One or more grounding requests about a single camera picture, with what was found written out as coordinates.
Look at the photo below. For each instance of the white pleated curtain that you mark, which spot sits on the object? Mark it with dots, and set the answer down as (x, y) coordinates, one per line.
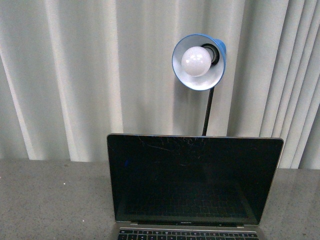
(74, 71)

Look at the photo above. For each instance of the blue desk lamp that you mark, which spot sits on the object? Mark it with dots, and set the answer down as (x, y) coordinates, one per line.
(199, 63)

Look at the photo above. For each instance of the silver laptop with black screen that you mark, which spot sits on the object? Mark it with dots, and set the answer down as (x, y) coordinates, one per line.
(167, 187)

